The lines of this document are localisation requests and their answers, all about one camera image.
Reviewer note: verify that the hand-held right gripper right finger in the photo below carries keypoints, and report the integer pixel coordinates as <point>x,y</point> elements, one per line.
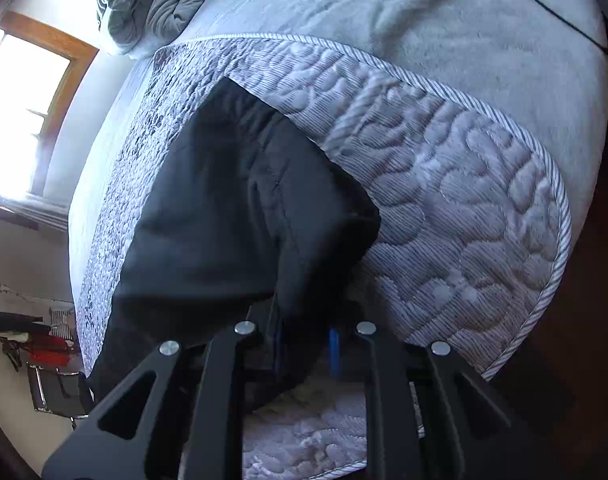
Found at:
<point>335,355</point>

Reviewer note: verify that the light grey bed sheet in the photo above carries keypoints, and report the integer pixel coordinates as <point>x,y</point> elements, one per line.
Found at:
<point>433,20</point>

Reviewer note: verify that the light grey duvet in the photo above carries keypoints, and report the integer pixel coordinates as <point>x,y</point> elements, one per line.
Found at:
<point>118,20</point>

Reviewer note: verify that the grey leaf-patterned quilted blanket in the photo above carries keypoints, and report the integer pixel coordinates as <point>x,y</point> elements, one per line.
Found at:
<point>433,180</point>

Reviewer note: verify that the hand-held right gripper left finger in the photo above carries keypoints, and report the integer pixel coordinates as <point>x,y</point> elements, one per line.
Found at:
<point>219,390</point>

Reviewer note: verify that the red cloth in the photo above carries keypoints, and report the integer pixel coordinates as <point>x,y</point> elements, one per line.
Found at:
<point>51,352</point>

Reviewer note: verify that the black metal chair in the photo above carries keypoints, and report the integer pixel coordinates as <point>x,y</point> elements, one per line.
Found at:
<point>59,390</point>

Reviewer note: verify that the black pants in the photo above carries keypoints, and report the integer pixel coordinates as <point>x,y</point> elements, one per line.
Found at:
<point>234,220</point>

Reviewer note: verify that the wooden framed window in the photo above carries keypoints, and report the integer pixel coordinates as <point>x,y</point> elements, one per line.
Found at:
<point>29,105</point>

